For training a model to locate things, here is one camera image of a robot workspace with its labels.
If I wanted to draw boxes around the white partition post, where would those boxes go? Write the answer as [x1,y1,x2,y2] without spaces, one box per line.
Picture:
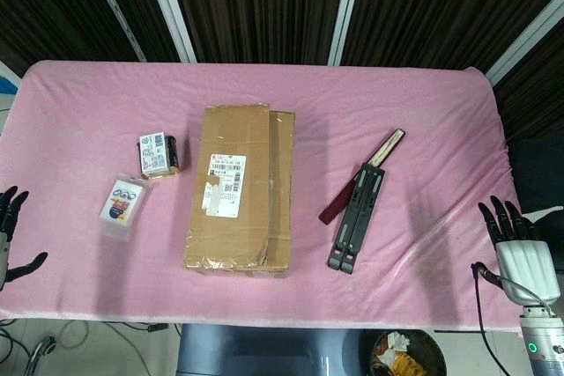
[327,0,367,67]
[80,0,147,63]
[139,0,198,63]
[486,0,564,86]

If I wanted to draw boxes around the black floor cable with plug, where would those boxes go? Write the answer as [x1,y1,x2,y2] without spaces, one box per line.
[99,321,171,334]

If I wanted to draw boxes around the pink table cloth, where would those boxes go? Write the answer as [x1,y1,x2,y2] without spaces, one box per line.
[0,60,521,333]

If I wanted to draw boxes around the crumpled white paper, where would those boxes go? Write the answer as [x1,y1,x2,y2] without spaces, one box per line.
[382,331,412,363]

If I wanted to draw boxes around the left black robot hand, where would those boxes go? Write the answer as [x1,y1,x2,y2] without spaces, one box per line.
[0,185,48,292]

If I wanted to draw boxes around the black trash bin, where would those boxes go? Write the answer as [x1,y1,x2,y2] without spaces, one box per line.
[368,329,446,376]

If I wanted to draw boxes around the black folding stand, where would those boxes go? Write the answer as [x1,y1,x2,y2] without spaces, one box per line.
[326,163,388,277]

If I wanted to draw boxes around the brown cardboard shipping box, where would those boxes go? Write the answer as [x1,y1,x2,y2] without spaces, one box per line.
[182,103,295,279]

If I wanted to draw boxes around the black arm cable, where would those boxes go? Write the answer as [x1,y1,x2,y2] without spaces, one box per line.
[471,261,501,376]

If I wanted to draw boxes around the white tissue pack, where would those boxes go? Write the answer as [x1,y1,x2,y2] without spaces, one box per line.
[97,172,151,241]

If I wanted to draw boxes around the black and gold package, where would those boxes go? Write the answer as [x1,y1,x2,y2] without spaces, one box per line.
[145,134,182,181]

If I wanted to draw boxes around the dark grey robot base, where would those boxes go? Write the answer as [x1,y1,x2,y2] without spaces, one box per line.
[175,324,375,376]

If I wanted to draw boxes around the orange wrapper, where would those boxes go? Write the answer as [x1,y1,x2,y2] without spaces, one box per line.
[390,351,425,376]

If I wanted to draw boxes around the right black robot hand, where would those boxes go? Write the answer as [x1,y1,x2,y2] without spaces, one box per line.
[471,195,561,306]

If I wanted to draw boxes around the small white blue carton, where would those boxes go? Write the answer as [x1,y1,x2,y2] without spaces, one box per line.
[138,131,171,176]

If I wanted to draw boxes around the dark red flat box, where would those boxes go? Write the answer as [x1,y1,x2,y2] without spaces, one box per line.
[318,128,406,225]

